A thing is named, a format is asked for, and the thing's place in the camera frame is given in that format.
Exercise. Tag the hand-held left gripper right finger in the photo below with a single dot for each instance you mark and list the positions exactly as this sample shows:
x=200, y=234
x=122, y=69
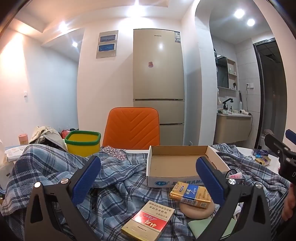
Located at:
x=211, y=183

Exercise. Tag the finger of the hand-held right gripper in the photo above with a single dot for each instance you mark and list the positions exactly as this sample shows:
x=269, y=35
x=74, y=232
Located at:
x=291, y=134
x=275, y=143

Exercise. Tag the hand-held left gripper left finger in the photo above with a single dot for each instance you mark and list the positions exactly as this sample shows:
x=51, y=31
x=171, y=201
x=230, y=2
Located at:
x=84, y=183

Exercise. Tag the blue gold cigarette pack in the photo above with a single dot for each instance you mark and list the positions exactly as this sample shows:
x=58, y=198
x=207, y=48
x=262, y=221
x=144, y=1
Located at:
x=187, y=194

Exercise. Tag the round tan wooden coaster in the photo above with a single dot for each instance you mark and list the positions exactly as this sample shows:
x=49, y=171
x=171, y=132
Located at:
x=196, y=212

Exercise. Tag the cardboard box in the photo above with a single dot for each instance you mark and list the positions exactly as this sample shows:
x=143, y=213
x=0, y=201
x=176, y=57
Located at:
x=175, y=164

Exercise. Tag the green pad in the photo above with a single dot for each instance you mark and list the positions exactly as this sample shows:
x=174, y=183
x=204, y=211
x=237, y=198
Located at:
x=200, y=228

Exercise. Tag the red cigarette pack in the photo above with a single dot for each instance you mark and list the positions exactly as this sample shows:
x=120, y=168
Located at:
x=148, y=222

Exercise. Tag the person's right hand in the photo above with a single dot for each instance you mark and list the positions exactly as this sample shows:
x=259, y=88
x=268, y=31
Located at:
x=290, y=204

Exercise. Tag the white toilet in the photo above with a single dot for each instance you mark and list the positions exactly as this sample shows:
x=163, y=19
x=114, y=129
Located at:
x=262, y=141

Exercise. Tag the dark blue small box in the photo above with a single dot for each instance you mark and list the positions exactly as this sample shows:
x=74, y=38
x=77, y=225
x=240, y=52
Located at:
x=260, y=152

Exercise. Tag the gold small packet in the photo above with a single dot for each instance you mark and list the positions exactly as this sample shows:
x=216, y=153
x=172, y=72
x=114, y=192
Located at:
x=262, y=161

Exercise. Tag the small pink packet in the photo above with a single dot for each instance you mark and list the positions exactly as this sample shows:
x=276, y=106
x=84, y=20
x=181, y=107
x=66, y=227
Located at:
x=237, y=176

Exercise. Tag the yellow bin green rim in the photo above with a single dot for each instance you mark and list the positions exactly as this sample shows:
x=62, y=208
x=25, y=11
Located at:
x=81, y=146

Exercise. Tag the blue plaid cloth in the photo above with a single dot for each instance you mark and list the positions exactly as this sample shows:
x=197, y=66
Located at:
x=124, y=185

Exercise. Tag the pink sequined cloth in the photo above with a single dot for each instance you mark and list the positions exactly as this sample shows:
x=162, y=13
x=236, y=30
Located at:
x=114, y=153

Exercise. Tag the white hair dryer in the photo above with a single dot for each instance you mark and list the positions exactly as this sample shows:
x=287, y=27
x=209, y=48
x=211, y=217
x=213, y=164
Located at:
x=242, y=111

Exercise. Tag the beige vanity cabinet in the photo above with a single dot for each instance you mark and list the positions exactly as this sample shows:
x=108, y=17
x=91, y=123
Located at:
x=231, y=127

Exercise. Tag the red plastic bag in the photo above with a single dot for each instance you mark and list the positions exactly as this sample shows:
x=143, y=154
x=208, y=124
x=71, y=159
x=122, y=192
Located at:
x=64, y=134

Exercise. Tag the upright grey brush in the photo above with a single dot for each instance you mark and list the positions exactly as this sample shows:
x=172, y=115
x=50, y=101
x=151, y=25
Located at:
x=241, y=99

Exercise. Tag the pile of clothes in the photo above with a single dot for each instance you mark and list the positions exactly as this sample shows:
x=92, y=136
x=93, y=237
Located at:
x=48, y=136

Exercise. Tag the black faucet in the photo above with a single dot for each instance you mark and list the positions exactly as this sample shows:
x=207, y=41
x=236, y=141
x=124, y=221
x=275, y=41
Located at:
x=227, y=102

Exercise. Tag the orange chair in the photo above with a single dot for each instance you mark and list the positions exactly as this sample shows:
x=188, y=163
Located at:
x=131, y=127

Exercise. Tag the white tissue packet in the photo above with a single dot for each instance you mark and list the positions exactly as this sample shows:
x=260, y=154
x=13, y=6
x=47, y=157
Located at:
x=16, y=153

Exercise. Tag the mirror cabinet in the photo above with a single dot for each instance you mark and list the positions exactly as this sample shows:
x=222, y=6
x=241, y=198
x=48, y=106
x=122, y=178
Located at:
x=222, y=71

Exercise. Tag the beige refrigerator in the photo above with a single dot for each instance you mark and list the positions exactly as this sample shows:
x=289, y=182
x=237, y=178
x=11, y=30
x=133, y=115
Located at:
x=157, y=81

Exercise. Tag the ceiling spotlight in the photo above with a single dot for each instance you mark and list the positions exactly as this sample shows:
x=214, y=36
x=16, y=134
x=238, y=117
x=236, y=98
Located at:
x=63, y=25
x=239, y=13
x=75, y=44
x=251, y=22

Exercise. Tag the pink fridge sticker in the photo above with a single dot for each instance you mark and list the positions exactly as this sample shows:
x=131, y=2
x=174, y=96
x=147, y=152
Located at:
x=150, y=64

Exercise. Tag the black door frame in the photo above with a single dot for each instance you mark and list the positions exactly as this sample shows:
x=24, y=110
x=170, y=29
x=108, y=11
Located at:
x=256, y=92

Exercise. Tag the wooden wall niche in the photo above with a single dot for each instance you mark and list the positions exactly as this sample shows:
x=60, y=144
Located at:
x=232, y=74

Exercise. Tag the grey wall panel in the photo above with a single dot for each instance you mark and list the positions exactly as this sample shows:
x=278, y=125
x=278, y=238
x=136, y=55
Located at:
x=106, y=49

